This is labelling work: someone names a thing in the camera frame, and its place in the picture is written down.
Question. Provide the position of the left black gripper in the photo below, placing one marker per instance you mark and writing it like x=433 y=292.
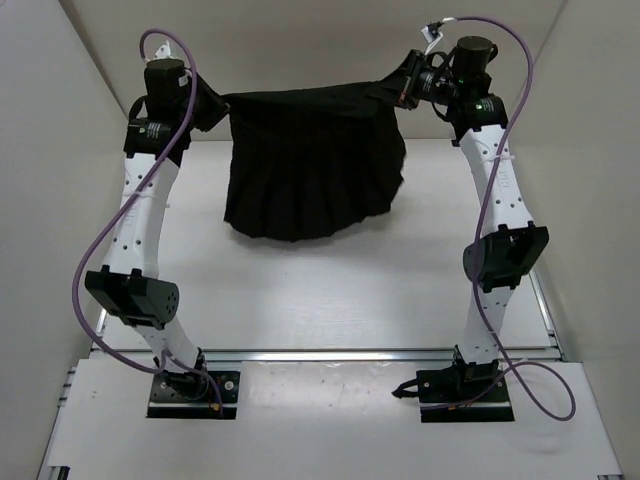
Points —
x=219 y=107

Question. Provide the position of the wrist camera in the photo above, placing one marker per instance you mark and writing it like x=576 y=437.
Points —
x=166 y=89
x=471 y=56

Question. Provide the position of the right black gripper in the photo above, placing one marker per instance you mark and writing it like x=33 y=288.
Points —
x=408 y=96

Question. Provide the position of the black pleated skirt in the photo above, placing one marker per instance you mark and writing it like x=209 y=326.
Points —
x=307 y=163

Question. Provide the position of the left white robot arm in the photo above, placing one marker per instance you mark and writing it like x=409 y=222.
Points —
x=127 y=283

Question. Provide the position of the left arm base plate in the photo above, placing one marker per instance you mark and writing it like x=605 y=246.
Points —
x=190 y=396

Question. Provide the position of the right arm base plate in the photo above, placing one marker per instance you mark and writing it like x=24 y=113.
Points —
x=443 y=399

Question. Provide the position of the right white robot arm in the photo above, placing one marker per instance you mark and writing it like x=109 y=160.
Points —
x=507 y=241

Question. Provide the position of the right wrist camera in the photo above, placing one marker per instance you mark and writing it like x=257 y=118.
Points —
x=471 y=56

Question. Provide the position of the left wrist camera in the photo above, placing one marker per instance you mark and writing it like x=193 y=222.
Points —
x=166 y=89

